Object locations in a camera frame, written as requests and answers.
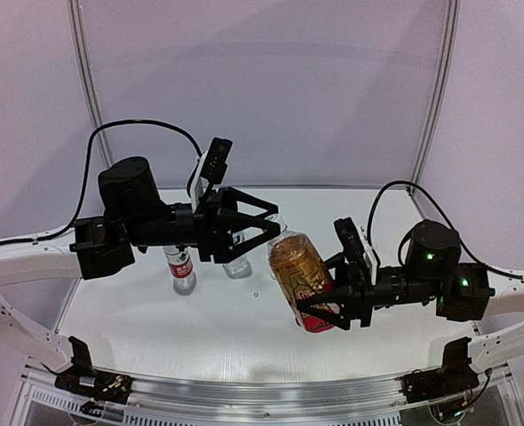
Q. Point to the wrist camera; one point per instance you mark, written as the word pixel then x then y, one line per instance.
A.
pixel 359 259
pixel 209 171

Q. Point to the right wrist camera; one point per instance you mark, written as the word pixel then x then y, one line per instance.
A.
pixel 359 259

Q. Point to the white tea bottle cap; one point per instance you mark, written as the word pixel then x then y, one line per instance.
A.
pixel 275 218

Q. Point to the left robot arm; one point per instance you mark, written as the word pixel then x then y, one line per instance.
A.
pixel 134 217

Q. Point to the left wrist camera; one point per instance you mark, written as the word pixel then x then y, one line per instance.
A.
pixel 209 171

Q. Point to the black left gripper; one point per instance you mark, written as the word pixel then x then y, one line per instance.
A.
pixel 211 226

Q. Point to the aluminium frame post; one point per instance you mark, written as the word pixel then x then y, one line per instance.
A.
pixel 448 39
pixel 80 42

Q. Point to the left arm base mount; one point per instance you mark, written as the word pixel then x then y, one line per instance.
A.
pixel 98 386

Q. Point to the left aluminium frame post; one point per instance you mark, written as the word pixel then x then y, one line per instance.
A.
pixel 80 42

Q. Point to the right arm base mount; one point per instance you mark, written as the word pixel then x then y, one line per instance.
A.
pixel 453 376

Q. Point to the aluminium front rail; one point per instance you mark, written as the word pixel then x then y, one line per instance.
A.
pixel 156 401

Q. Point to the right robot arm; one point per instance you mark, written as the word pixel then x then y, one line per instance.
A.
pixel 432 272

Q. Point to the right aluminium frame post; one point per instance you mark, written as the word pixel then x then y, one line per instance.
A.
pixel 448 39

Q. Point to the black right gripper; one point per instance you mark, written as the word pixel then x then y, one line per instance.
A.
pixel 361 291

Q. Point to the amber tea bottle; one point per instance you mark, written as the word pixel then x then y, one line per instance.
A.
pixel 301 273

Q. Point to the clear bottle red label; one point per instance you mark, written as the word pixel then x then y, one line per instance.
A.
pixel 181 268

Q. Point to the clear bottle green blue label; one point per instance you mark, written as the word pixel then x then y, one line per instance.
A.
pixel 238 269

